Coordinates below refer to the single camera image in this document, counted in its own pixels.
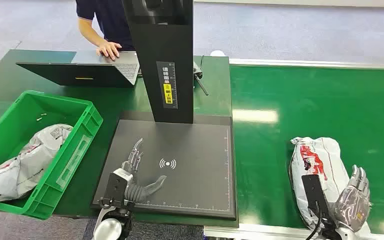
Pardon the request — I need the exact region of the green plastic crate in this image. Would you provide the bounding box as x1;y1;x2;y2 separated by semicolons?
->
0;90;104;221

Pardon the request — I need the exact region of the black inbound scanner machine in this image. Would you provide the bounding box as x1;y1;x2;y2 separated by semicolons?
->
91;0;239;222

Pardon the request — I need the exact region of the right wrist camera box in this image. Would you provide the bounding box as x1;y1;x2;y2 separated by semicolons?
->
301;174;333;221

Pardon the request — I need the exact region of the grey handheld barcode scanner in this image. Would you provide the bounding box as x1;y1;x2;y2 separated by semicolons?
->
192;61;210;97

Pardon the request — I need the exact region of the grey plastic mailer package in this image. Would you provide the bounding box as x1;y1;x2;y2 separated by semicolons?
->
0;123;74;205

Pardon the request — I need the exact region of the dark grey laptop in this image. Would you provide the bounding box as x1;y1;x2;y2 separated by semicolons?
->
15;50;141;89

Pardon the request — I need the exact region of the person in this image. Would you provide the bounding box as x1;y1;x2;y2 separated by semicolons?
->
75;0;137;62

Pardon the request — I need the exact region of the silver conveyor frame rail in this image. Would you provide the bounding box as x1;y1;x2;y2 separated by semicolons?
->
203;223;384;240
228;58;384;71

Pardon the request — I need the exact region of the black and yellow machine label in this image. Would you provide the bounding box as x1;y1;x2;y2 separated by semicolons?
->
156;61;179;110

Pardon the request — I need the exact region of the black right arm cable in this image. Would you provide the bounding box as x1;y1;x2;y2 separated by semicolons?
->
305;201;324;240

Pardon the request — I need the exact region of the person's right hand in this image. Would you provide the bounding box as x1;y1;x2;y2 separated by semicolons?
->
95;40;123;62

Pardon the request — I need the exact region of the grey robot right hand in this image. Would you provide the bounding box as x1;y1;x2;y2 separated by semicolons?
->
333;164;372;233

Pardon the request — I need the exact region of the clear crate label pocket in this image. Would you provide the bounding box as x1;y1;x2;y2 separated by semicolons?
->
56;134;94;190

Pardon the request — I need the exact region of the white package with red print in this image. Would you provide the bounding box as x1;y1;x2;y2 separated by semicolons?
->
288;136;372;238

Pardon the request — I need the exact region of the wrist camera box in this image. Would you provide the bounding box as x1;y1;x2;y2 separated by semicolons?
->
98;167;136;214
301;174;333;221

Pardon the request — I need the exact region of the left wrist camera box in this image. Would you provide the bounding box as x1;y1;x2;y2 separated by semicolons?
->
98;167;136;214

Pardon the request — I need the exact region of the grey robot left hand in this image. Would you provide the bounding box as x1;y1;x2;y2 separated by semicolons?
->
121;138;168;204

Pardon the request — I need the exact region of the green conveyor belt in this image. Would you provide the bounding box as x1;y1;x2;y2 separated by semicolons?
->
229;64;384;237

